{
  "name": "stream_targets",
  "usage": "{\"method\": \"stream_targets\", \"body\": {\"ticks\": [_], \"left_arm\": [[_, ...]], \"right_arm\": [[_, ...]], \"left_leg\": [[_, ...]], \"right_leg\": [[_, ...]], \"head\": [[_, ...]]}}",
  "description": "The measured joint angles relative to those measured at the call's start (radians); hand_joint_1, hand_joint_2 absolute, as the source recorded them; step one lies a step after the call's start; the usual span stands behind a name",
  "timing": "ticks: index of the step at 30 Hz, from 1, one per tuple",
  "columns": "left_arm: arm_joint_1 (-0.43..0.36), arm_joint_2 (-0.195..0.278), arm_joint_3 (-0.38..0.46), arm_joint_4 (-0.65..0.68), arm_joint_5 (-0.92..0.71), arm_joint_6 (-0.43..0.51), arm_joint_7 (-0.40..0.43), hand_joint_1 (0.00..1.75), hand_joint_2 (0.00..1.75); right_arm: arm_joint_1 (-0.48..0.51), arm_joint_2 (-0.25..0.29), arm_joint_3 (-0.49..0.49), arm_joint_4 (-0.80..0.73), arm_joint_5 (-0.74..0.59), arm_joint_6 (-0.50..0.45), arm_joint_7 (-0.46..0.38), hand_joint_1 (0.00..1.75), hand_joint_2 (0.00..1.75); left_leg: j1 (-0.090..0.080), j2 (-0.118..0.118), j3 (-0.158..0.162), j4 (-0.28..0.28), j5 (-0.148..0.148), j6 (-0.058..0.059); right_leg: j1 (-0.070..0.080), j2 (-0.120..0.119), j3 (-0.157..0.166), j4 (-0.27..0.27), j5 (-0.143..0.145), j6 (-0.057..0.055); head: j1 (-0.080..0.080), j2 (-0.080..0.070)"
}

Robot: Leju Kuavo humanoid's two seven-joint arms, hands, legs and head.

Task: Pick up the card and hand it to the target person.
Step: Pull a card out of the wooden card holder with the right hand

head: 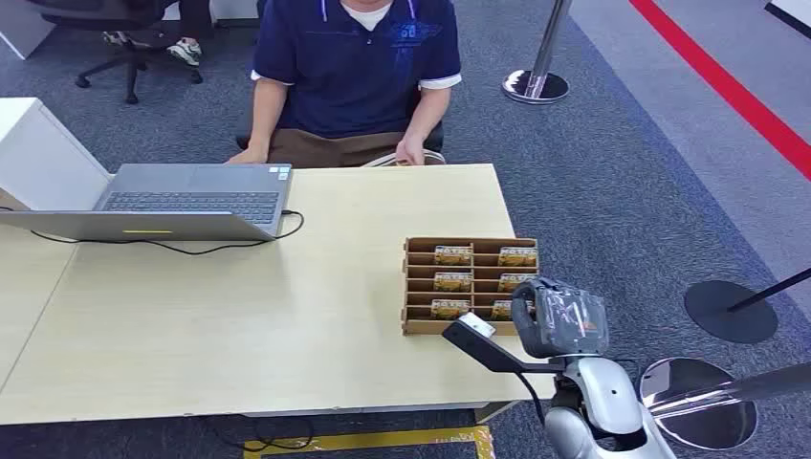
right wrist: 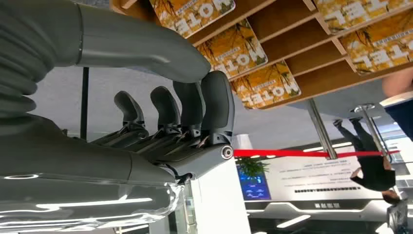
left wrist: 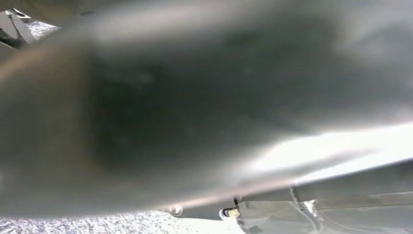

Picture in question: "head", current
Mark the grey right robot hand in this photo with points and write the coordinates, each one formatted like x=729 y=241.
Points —
x=561 y=323

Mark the person's left hand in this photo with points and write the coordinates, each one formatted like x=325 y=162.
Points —
x=410 y=152

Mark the person's right hand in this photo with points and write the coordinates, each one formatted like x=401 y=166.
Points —
x=248 y=156

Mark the person's right forearm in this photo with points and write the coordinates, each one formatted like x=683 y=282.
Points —
x=265 y=114

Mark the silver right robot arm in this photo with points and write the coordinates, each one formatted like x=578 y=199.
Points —
x=602 y=393

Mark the person's left forearm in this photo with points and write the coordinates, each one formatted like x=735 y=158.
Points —
x=427 y=114

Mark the yellow hotel card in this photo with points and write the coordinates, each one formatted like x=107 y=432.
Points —
x=452 y=282
x=514 y=281
x=517 y=256
x=448 y=309
x=500 y=310
x=453 y=256

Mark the person with white shoes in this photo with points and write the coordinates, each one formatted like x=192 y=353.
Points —
x=185 y=50

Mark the brown cardboard card holder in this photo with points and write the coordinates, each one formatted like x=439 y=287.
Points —
x=418 y=326

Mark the grey open laptop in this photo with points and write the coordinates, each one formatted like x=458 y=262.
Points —
x=190 y=203

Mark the black wheeled office chair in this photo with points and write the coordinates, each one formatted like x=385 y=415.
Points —
x=130 y=60

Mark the chrome stanchion with mirror base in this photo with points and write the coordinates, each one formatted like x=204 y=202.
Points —
x=697 y=412

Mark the black stanchion with round base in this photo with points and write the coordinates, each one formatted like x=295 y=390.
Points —
x=728 y=317

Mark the white cabinet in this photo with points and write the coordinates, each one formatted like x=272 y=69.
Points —
x=44 y=158

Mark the yellow floor tape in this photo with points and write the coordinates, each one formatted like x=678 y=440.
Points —
x=380 y=438

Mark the white furniture panel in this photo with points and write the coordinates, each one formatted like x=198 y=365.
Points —
x=19 y=38

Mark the white board with black edge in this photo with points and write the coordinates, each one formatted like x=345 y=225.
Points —
x=792 y=7

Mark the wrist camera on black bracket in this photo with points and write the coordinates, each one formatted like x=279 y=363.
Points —
x=481 y=348

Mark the chrome stanchion post with base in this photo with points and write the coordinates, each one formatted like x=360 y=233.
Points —
x=535 y=85

